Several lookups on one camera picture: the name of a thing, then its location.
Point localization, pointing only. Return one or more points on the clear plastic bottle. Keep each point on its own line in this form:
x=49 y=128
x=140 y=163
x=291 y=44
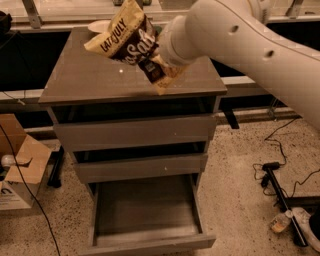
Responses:
x=281 y=221

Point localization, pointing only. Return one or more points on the grey open bottom drawer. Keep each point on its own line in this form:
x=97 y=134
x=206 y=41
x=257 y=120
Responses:
x=147 y=217

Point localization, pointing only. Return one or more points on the black metal stand leg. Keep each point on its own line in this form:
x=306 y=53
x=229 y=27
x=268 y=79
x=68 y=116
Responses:
x=269 y=168

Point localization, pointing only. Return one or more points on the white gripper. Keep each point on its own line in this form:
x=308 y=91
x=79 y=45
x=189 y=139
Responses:
x=165 y=47

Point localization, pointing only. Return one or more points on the grey top drawer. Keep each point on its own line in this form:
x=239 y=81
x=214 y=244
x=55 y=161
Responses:
x=89 y=136

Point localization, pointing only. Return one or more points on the grey drawer cabinet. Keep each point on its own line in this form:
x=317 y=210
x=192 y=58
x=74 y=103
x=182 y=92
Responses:
x=85 y=87

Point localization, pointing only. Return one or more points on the white shoe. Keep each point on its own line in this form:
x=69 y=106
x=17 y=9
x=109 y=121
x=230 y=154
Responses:
x=309 y=225

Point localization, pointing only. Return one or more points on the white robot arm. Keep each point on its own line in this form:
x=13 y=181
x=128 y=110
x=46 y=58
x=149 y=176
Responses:
x=228 y=32

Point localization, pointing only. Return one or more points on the brown cardboard box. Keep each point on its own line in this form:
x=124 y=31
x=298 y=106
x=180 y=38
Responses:
x=23 y=164

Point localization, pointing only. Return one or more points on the brown chip bag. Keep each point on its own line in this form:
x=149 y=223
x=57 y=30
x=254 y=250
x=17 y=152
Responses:
x=130 y=38

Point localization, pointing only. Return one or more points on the white bowl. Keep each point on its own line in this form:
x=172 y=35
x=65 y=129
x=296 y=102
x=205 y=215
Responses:
x=99 y=26

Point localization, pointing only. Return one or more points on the grey middle drawer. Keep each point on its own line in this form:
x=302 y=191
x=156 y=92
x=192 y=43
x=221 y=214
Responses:
x=141 y=168

